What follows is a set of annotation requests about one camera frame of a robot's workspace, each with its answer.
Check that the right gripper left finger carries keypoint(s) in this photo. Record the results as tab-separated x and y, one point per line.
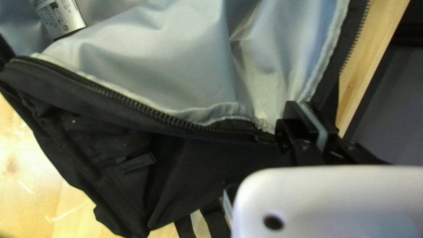
297	135

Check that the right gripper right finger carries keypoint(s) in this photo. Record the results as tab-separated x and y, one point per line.
343	153

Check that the black backpack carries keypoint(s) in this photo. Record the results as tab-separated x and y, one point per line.
165	66

